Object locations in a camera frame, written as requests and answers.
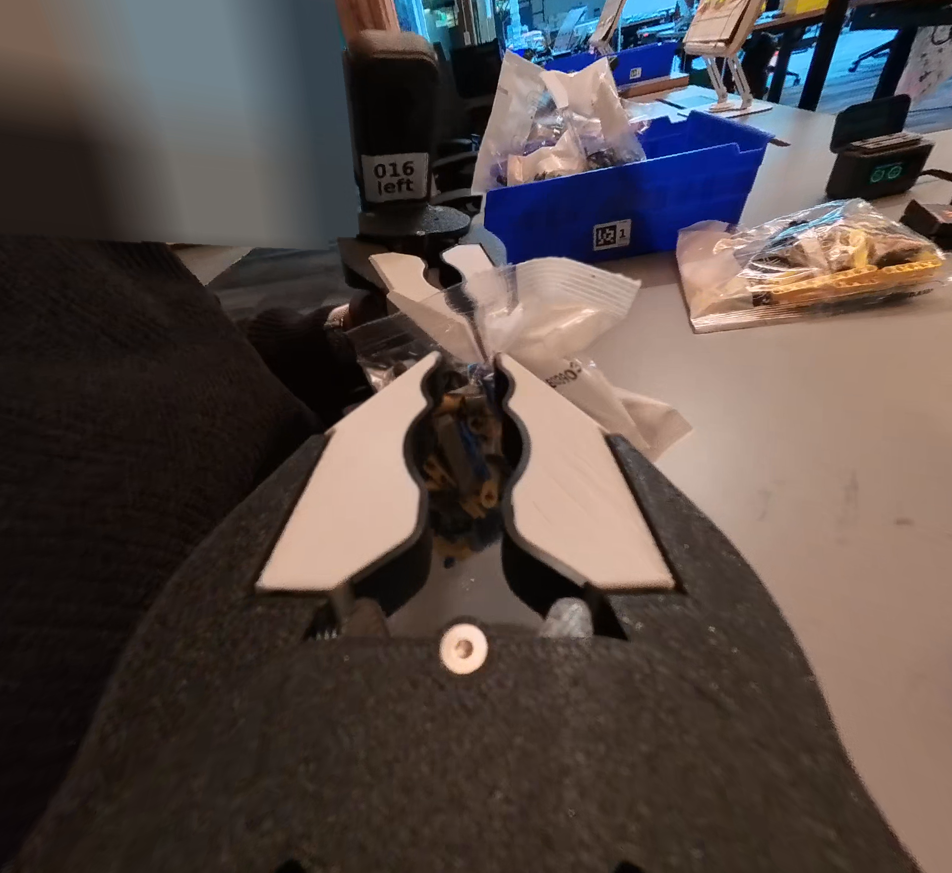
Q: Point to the blue plastic bin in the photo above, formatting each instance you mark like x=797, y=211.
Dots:
x=654, y=62
x=632, y=203

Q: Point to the black pole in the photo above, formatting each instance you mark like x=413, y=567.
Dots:
x=833, y=10

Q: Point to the clear bag of yellow beams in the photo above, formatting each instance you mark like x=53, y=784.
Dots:
x=818, y=270

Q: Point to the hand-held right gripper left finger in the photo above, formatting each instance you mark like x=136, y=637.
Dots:
x=357, y=508

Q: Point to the small clear parts bag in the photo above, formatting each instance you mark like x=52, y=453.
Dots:
x=565, y=322

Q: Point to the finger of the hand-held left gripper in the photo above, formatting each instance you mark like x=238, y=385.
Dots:
x=405, y=278
x=468, y=259

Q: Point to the crumpled clear parts bag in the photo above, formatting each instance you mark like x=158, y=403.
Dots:
x=558, y=114

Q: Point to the black device with red mark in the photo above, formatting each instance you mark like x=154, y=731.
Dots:
x=930, y=226

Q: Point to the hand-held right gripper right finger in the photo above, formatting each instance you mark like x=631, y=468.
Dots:
x=580, y=508

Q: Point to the wooden book stand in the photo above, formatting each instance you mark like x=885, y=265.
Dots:
x=732, y=92

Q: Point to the black charging case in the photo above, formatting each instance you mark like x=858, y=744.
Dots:
x=877, y=159

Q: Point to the white printed tote bag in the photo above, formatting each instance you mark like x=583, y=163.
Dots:
x=930, y=62

